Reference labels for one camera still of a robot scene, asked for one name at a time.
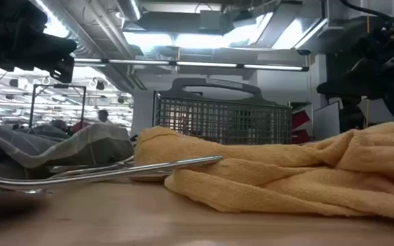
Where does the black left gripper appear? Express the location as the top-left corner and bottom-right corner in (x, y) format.
(0, 32), (78, 85)

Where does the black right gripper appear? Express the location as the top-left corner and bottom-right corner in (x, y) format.
(316, 27), (394, 100)

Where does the grey checked dish towel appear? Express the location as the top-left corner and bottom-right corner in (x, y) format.
(0, 121), (135, 181)

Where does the yellow terry towel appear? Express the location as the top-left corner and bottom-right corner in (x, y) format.
(133, 119), (394, 223)

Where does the steel spoon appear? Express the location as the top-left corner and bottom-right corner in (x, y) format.
(0, 155), (224, 197)
(48, 155), (136, 175)

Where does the slim steel utensil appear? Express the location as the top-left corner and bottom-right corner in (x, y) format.
(128, 169), (174, 182)

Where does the grey plastic silverware caddy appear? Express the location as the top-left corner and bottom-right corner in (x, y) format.
(153, 77), (293, 146)

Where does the white panel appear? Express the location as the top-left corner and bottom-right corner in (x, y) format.
(357, 98), (394, 124)

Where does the white board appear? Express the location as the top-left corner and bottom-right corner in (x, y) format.
(312, 100), (341, 140)

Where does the person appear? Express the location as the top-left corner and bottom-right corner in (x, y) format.
(51, 119), (68, 133)
(97, 109), (114, 126)

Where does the red and white sign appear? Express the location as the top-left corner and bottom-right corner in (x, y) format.
(291, 109), (311, 144)

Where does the red object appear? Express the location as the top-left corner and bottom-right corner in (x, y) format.
(70, 121), (92, 134)

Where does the grey ceiling unit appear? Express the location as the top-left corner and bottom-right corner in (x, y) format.
(198, 9), (225, 33)

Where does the long ceiling light strip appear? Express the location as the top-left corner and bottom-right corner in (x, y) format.
(73, 57), (310, 72)

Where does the yellow hanging cord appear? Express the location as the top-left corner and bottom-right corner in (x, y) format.
(366, 13), (371, 129)

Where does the black metal frame stand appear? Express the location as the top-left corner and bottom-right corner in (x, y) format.
(28, 83), (88, 133)

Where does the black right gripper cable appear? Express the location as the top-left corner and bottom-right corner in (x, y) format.
(339, 0), (394, 20)

